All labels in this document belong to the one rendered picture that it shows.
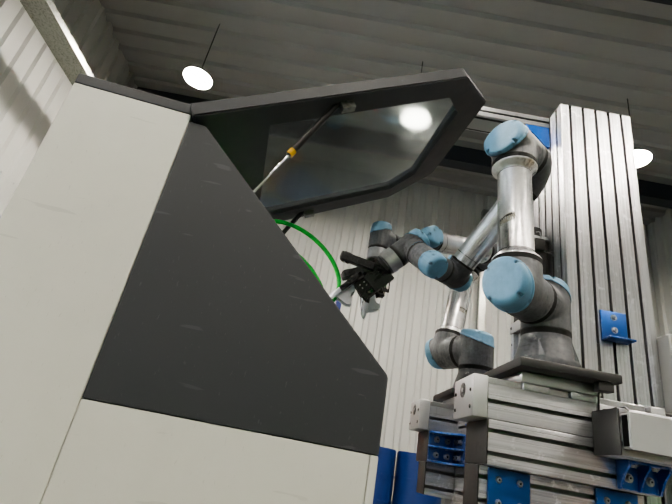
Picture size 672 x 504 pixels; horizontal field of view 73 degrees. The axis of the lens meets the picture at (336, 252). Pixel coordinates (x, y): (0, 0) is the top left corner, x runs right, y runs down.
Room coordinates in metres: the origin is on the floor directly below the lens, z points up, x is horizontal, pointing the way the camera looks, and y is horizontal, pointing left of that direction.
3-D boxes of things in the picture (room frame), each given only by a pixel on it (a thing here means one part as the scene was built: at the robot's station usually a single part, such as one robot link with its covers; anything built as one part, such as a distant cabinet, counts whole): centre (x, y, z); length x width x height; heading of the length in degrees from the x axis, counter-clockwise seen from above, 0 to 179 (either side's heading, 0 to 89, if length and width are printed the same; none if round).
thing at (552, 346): (1.07, -0.55, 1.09); 0.15 x 0.15 x 0.10
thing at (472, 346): (1.57, -0.55, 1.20); 0.13 x 0.12 x 0.14; 32
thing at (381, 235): (1.47, -0.15, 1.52); 0.09 x 0.08 x 0.11; 122
